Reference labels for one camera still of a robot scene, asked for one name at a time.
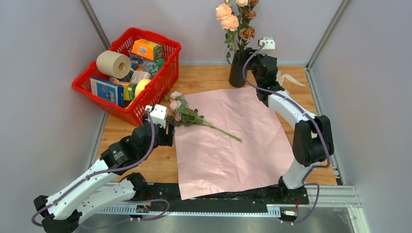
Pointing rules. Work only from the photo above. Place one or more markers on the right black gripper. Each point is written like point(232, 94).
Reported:
point(259, 56)

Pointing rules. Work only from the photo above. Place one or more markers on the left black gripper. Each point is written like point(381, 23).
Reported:
point(167, 139)

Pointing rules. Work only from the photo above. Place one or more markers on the cream ribbon with gold print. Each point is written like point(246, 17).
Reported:
point(280, 78)

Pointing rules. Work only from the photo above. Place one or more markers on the brown rose stem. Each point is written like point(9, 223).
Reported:
point(250, 14)

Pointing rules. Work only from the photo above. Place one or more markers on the purple flower bouquet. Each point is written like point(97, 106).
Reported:
point(181, 115)

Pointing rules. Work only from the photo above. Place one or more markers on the pink and purple wrapping paper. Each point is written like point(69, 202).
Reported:
point(246, 148)

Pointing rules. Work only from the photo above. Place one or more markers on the peach rose stem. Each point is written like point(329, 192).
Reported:
point(230, 23)

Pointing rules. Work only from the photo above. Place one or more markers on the light pink rose stem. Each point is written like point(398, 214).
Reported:
point(242, 39)

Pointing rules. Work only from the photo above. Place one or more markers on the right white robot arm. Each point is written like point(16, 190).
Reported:
point(312, 144)

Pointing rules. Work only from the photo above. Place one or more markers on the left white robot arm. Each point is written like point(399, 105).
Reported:
point(66, 210)

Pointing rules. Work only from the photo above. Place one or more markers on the black tapered vase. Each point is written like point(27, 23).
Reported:
point(236, 75)

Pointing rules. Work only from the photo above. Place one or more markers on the green and yellow box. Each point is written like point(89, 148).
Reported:
point(128, 90)

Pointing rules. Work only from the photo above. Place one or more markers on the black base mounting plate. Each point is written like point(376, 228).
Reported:
point(249, 201)

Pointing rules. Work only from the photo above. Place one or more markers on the blue and white box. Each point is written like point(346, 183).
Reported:
point(109, 91)

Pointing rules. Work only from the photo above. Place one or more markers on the pink wrapped packet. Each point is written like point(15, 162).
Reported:
point(138, 75)

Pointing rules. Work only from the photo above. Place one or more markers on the beige toilet paper roll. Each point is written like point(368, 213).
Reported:
point(113, 64)

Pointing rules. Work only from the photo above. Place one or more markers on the orange and green box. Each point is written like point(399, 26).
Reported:
point(147, 49)

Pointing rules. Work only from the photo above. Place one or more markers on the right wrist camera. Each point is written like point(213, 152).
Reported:
point(266, 44)

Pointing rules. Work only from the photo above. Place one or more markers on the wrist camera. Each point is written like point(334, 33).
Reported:
point(158, 114)
point(266, 44)

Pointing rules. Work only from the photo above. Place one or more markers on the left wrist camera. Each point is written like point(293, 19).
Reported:
point(158, 114)

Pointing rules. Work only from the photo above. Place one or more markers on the aluminium frame rail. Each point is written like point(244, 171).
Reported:
point(323, 196)

